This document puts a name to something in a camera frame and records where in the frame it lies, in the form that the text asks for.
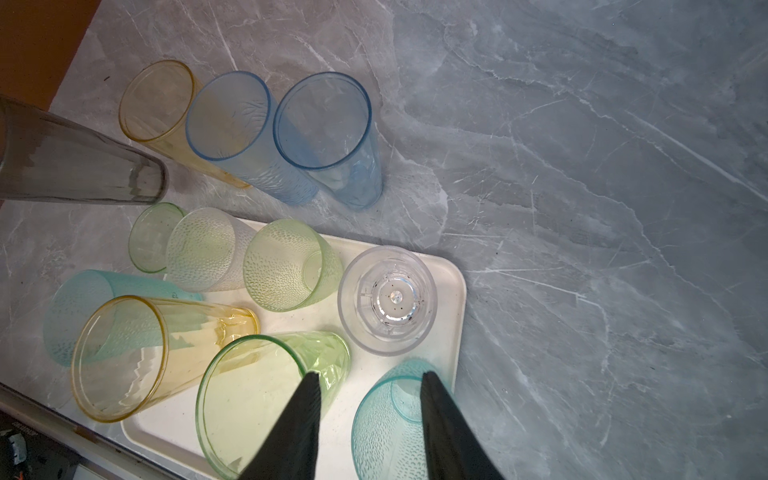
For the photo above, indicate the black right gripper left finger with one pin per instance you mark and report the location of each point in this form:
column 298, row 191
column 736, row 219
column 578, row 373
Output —
column 290, row 450

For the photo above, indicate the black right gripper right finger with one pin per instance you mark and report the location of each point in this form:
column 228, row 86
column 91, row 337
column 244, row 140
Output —
column 452, row 451

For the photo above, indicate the teal tall cup front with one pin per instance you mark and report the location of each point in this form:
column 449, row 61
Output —
column 387, row 439

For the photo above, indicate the teal tall cup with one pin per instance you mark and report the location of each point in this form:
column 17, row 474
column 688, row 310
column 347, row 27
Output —
column 81, row 295
column 387, row 439

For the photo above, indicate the green tall cup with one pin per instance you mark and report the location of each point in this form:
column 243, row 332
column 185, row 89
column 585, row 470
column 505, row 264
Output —
column 249, row 383

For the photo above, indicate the clear faceted small cup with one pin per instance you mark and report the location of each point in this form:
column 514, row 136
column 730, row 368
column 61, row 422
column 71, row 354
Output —
column 387, row 300

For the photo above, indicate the small green cup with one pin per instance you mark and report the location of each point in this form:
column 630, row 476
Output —
column 288, row 266
column 149, row 236

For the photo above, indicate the amber tall cup back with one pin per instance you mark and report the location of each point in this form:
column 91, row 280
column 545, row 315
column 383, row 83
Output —
column 135, row 352

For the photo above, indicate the clear dimpled small cup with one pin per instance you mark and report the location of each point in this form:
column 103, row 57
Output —
column 206, row 250

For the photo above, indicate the teal tall cup back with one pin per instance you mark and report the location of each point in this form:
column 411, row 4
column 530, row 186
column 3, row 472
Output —
column 81, row 295

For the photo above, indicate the grey smoky tall cup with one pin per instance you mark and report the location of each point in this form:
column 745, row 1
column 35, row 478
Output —
column 45, row 157

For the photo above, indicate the white rectangular tray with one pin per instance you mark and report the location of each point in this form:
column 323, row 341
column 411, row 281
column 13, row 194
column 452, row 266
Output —
column 168, row 428

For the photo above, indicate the blue tall cup right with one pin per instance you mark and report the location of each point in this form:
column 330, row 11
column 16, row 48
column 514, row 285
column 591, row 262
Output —
column 324, row 126

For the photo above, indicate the blue tall cup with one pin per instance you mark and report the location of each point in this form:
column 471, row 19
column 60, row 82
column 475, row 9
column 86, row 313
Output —
column 230, row 124
column 324, row 126

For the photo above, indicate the blue tall cup left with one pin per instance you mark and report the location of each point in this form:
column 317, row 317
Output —
column 230, row 124

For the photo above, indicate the yellow tall cup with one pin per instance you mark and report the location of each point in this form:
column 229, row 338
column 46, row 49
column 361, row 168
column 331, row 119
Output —
column 153, row 111

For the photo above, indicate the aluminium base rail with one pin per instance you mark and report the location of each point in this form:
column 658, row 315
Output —
column 38, row 443

